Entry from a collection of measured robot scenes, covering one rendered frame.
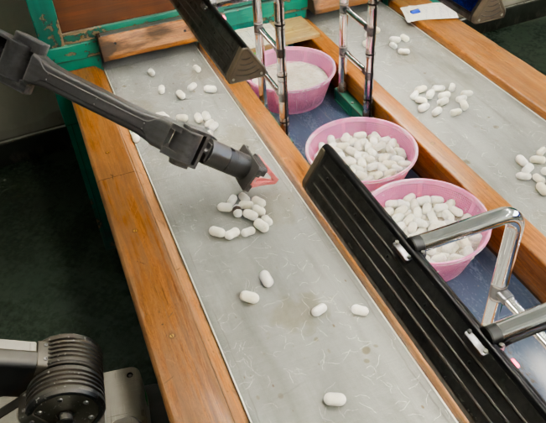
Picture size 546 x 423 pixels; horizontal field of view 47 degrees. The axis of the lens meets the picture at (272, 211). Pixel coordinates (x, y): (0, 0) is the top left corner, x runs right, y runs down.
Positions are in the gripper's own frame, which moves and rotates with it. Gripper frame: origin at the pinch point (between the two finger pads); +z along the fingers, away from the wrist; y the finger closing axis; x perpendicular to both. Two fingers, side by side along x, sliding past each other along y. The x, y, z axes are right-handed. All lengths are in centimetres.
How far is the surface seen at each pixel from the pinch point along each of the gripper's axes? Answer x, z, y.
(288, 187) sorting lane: -0.4, 3.5, -1.6
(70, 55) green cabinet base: 18, -30, 75
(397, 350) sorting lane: 0, 4, -51
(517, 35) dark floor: -77, 203, 155
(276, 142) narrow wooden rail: -4.3, 4.0, 13.1
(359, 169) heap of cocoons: -12.1, 16.7, -2.6
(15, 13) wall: 38, -32, 156
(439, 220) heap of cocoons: -16.0, 24.3, -24.2
